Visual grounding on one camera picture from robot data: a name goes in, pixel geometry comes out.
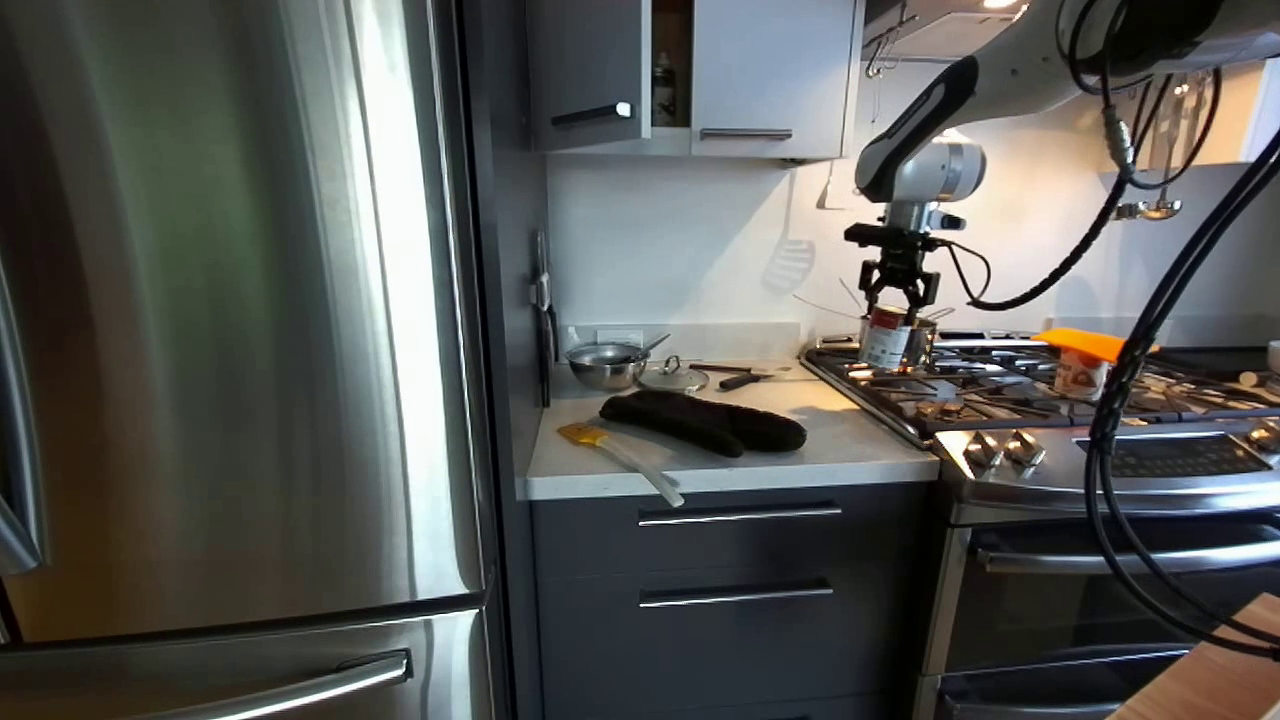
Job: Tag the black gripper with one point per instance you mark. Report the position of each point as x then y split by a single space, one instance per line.
897 267

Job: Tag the red white can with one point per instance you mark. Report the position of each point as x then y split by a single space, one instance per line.
886 343

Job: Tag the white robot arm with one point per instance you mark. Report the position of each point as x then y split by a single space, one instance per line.
1039 60

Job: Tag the left stove knob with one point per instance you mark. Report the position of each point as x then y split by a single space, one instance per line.
983 448

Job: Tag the stove knob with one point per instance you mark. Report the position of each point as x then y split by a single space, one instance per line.
1023 448
983 448

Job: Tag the right stove knob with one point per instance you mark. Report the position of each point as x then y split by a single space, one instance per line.
1023 448

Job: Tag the small plate with utensils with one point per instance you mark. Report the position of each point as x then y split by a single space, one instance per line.
672 374

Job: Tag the stainless steel gas stove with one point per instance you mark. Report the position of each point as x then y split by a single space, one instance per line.
1046 573

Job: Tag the white upper cabinet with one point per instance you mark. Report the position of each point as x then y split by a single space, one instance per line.
771 77

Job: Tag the range hood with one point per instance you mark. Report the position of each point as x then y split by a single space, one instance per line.
935 31

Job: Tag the black oven mitt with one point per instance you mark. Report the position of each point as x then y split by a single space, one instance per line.
723 428

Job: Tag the steel mixing bowl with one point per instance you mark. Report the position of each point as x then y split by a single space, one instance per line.
610 367

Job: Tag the grey upper cabinet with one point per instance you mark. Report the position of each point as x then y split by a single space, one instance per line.
593 68

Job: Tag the grey drawer cabinet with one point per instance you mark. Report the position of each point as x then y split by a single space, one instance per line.
736 607

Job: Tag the wooden board corner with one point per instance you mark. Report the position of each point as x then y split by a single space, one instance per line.
1210 687

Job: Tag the stainless steel refrigerator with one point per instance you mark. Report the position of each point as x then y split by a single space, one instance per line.
242 446

